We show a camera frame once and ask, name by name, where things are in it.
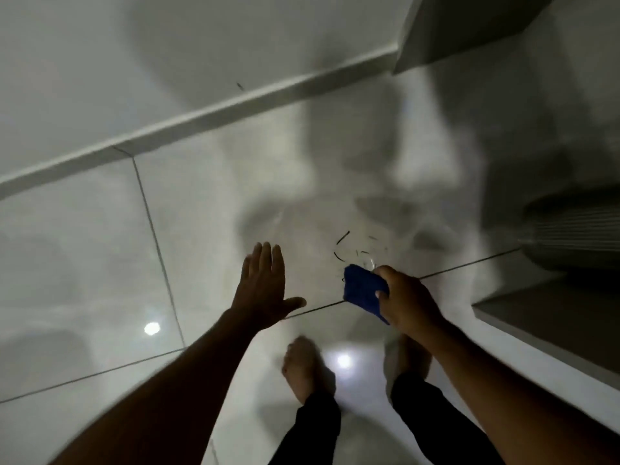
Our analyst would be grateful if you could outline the blue cleaning cloth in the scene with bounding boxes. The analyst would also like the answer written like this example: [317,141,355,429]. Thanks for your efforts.
[343,264,391,326]

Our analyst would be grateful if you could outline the person's left foot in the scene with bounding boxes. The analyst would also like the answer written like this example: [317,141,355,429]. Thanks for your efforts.
[282,336,336,405]

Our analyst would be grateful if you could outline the person's right forearm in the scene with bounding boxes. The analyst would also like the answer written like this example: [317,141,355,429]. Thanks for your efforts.
[418,320,620,465]

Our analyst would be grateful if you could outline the scattered dark debris bits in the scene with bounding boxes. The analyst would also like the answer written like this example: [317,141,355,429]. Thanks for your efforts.
[332,230,390,264]

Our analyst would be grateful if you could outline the grey cabinet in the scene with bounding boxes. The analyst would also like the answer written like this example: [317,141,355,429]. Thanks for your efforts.
[393,0,558,75]

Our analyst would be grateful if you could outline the person's right foot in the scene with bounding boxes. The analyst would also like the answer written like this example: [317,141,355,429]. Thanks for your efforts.
[384,333,433,400]

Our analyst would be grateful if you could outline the person's right trouser leg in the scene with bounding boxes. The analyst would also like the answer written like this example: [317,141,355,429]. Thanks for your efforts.
[390,372,504,465]

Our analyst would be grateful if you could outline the grey ribbed bin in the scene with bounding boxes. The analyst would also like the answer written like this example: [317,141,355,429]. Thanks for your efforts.
[521,191,620,281]

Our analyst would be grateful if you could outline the person's left hand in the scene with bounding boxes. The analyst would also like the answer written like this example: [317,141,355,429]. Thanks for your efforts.
[231,242,307,332]

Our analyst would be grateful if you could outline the person's left trouser leg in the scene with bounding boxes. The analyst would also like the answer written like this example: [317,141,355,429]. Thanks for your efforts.
[268,391,342,465]

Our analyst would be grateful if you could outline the person's right hand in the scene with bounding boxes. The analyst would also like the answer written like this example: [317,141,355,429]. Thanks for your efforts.
[373,265,447,340]

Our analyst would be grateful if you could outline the person's left forearm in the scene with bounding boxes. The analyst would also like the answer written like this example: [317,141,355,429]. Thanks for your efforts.
[48,308,260,465]

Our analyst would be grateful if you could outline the person's trouser leg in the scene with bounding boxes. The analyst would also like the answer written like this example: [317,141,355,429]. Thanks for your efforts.
[390,372,504,465]
[268,391,342,465]

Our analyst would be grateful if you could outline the person's foot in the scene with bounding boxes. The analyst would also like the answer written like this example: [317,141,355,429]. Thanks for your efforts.
[282,336,336,405]
[384,333,433,400]

